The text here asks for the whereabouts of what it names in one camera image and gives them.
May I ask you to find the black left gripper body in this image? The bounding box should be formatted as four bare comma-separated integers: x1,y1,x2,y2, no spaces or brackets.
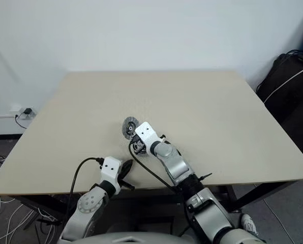
117,176,136,191

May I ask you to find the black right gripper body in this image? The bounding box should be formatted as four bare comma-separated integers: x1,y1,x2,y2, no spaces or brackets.
134,137,149,155

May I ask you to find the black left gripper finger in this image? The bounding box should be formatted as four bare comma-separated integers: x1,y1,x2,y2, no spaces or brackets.
120,160,131,178
125,160,134,180

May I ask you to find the silver motor rotor disc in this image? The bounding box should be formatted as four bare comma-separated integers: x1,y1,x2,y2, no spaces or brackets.
122,116,140,139

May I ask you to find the silver robot torso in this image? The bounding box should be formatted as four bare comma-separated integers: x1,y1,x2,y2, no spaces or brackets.
72,230,188,244

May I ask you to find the white sneaker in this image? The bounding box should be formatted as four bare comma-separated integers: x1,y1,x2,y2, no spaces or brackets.
240,213,259,236

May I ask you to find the black bag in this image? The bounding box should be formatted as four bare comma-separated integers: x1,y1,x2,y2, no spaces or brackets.
255,52,303,153

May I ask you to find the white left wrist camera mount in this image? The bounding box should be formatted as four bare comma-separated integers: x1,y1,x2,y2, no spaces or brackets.
100,156,125,195

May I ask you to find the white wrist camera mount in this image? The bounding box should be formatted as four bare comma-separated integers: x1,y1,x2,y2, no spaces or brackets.
100,156,125,195
135,121,166,153

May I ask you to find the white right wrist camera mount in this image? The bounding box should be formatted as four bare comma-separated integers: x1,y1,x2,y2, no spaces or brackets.
135,121,166,153

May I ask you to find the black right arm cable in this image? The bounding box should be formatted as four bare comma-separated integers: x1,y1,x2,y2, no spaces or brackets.
128,142,190,229

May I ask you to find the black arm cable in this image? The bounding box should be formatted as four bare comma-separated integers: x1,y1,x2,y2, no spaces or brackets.
128,142,190,229
66,157,104,219

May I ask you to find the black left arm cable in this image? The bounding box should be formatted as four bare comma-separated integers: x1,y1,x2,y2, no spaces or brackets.
66,157,104,219

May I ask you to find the white wall socket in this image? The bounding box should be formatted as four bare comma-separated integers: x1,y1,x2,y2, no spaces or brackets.
18,107,37,119

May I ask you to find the black adapter cable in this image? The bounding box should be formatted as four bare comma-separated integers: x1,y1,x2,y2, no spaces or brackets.
15,113,27,129

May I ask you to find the black table frame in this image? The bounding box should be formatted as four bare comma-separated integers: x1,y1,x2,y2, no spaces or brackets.
8,181,282,224

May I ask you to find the black wall baseboard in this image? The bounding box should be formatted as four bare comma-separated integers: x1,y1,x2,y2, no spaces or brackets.
0,133,22,140

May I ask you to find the white cable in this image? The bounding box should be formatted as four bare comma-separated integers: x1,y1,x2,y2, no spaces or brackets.
263,65,303,104

